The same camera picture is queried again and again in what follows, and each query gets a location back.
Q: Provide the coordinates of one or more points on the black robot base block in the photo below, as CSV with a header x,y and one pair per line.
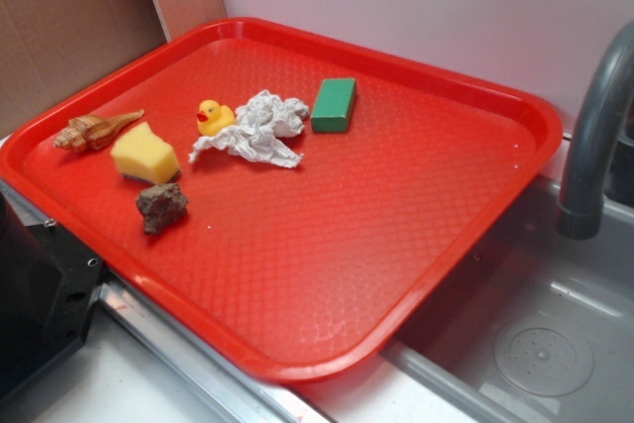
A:
x,y
49,284

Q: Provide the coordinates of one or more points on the brown striped conch shell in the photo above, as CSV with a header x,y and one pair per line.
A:
x,y
93,133

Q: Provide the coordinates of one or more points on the green rectangular block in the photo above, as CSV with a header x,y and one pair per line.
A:
x,y
334,105

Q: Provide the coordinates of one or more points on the crumpled white paper towel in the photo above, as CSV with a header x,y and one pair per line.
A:
x,y
258,133

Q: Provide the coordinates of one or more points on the red plastic tray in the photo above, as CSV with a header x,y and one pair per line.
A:
x,y
293,274

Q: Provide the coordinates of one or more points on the yellow rubber duck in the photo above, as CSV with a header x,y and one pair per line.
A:
x,y
213,117

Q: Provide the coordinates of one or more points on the brown rough rock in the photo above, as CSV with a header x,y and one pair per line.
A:
x,y
161,206

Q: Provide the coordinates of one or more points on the yellow sponge piece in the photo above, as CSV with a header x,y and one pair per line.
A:
x,y
143,155

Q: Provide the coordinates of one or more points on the grey plastic sink basin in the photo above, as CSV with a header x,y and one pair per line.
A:
x,y
440,365

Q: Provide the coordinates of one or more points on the grey curved faucet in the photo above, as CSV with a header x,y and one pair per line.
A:
x,y
599,163

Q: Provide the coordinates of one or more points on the round sink drain cover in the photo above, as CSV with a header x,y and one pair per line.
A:
x,y
543,361

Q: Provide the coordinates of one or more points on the brown cardboard panel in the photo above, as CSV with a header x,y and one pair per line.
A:
x,y
51,49

